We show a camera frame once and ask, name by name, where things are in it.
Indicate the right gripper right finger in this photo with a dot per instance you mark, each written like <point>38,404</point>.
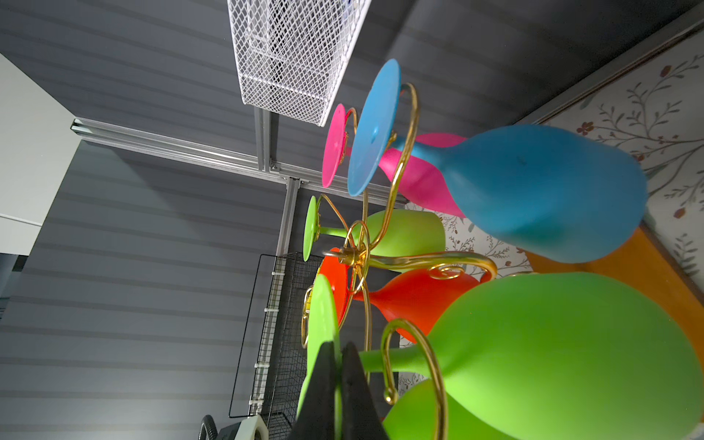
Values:
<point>359,417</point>

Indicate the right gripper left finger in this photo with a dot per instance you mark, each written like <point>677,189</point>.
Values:
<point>317,417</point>

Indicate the green wine glass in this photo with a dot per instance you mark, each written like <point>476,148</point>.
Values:
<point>414,417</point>
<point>410,232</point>
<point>569,356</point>

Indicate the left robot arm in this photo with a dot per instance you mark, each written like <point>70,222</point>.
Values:
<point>251,428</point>

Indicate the red wine glass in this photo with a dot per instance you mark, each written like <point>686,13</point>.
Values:
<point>427,286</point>

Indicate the pink wine glass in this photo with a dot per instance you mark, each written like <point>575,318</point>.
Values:
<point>422,184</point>

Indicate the blue wine glass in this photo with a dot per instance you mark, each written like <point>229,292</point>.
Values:
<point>544,190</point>

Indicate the black wire wall basket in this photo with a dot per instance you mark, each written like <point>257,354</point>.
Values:
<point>271,364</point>

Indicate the white mesh wall basket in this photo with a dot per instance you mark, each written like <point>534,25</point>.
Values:
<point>291,56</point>

